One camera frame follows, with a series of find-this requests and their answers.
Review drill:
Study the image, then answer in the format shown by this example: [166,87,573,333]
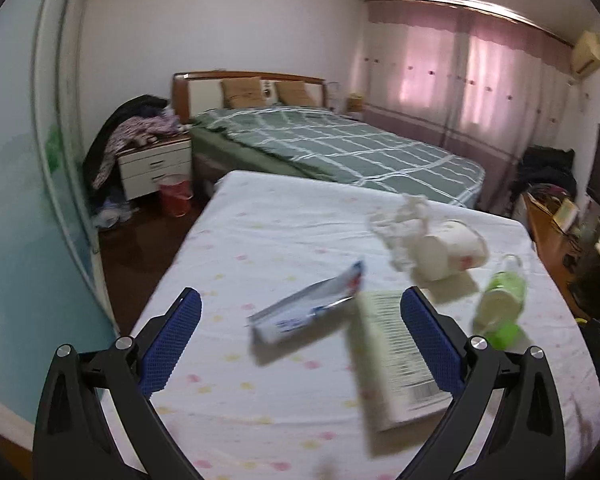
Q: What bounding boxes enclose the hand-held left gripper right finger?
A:
[401,287,568,480]

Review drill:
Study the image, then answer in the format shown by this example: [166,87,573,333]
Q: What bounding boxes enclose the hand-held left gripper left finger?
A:
[32,287,203,480]

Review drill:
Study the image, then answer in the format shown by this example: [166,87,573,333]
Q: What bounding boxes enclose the green and white carton box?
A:
[347,287,455,433]

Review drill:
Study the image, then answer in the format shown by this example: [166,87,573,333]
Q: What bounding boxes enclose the green and white bottle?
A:
[472,254,527,351]

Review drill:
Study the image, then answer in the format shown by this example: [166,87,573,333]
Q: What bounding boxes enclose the white bottle with red label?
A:
[411,220,490,282]

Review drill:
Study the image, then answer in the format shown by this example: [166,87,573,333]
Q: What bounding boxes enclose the white tissue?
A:
[369,195,433,272]

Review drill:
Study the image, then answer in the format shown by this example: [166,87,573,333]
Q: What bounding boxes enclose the toothpaste tube box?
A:
[247,260,367,345]

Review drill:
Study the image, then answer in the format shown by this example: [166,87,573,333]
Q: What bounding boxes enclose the plastic bags on floor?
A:
[91,197,133,228]

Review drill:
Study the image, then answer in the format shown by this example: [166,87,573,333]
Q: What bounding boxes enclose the red bucket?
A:
[157,174,193,218]

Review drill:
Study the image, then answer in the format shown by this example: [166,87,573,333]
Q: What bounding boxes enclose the wooden desk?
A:
[522,192,596,321]

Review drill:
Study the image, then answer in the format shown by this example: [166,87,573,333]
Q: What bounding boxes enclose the floral white tablecloth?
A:
[102,170,600,480]

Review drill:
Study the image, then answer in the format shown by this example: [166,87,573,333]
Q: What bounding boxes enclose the white nightstand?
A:
[117,134,193,200]

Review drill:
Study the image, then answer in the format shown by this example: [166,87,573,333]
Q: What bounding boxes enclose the green book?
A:
[552,200,578,233]

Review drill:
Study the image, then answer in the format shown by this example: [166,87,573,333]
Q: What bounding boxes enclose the frosted glass sliding door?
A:
[0,0,121,426]

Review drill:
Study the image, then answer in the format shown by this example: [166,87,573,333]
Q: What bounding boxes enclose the dark clothes heap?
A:
[510,145,578,201]

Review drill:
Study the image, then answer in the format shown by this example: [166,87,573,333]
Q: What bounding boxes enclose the patterned clothes pile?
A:
[92,110,181,188]

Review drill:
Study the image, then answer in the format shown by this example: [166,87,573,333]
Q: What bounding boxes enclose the green plaid quilt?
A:
[190,106,486,208]

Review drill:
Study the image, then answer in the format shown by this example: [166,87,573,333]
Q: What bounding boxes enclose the pile of clothes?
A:
[82,94,168,193]

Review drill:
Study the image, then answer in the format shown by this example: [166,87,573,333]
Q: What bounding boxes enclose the wooden bed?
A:
[172,71,486,208]

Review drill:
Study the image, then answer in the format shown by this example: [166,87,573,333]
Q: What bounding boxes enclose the tan pillow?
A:
[221,76,267,108]
[276,80,315,107]

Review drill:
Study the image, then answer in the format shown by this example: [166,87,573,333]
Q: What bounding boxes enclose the pink curtain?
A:
[362,0,581,211]

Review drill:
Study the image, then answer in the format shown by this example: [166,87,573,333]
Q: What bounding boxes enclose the beige air conditioner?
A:
[570,30,600,78]

